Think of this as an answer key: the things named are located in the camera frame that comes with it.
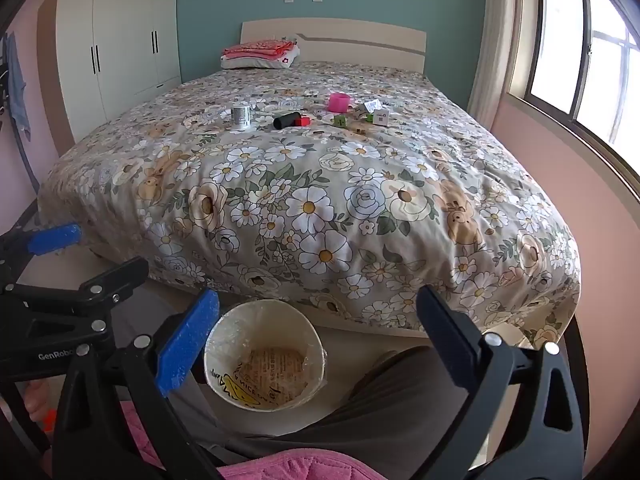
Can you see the pink folded cloth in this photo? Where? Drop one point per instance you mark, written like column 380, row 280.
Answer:
column 257, row 49

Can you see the window with dark frame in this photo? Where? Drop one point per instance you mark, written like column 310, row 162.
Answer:
column 570, row 50

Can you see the white wardrobe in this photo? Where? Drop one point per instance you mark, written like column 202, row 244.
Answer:
column 120, row 45

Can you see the floral bed blanket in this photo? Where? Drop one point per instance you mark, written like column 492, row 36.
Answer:
column 320, row 185

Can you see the beige curtain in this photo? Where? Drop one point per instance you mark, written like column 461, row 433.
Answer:
column 492, row 35

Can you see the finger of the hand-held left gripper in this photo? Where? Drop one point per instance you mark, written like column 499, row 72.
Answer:
column 110, row 280
column 52, row 238

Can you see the black and red cylinder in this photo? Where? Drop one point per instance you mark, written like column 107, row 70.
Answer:
column 287, row 120

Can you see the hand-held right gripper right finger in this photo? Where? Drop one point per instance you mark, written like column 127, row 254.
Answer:
column 450, row 330

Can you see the cream bed headboard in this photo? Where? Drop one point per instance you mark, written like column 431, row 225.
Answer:
column 360, row 42

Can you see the pink quilted cloth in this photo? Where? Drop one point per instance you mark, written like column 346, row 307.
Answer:
column 290, row 467

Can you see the white crumpled wrapper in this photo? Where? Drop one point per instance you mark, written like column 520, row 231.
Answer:
column 372, row 105

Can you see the pink plastic cup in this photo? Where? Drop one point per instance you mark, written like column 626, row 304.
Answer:
column 338, row 102

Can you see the person's grey trouser leg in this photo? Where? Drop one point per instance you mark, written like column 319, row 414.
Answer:
column 380, row 410

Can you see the person's left hand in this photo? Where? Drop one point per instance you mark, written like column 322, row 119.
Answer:
column 36, row 400

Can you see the paper bin with plastic liner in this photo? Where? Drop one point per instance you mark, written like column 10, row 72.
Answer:
column 265, row 360

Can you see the white milk carton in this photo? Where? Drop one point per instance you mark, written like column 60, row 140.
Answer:
column 383, row 117

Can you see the silver can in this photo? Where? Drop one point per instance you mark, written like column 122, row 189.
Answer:
column 242, row 115

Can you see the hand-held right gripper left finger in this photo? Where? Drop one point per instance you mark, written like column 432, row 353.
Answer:
column 187, row 342

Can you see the blue hanging garment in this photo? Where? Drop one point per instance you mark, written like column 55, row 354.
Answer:
column 17, row 90

